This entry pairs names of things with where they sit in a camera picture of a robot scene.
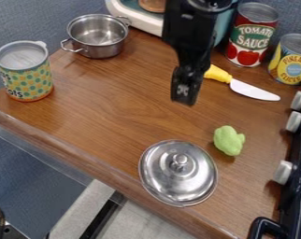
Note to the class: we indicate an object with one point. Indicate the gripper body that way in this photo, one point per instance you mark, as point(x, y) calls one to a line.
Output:
point(186, 84)

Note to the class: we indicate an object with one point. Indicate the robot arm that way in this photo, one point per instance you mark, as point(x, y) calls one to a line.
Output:
point(189, 28)

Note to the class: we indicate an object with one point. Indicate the silver lid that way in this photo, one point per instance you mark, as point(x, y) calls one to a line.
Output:
point(178, 173)

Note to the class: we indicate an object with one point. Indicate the silver pot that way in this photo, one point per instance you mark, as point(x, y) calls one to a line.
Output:
point(98, 35)

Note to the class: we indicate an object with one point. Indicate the green toy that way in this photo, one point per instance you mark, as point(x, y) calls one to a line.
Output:
point(228, 140)

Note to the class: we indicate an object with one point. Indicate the toy sink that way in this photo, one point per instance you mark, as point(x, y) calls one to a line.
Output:
point(157, 14)

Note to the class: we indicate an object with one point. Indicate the red tomato sauce can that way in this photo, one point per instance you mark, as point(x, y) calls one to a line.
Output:
point(251, 35)

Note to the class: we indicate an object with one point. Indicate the yellow pineapple can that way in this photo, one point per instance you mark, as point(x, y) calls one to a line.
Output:
point(291, 59)

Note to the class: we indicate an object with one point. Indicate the toy stove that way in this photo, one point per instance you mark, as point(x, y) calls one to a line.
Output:
point(291, 174)

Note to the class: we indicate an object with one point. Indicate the dotted green can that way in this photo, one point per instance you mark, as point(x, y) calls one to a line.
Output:
point(25, 71)

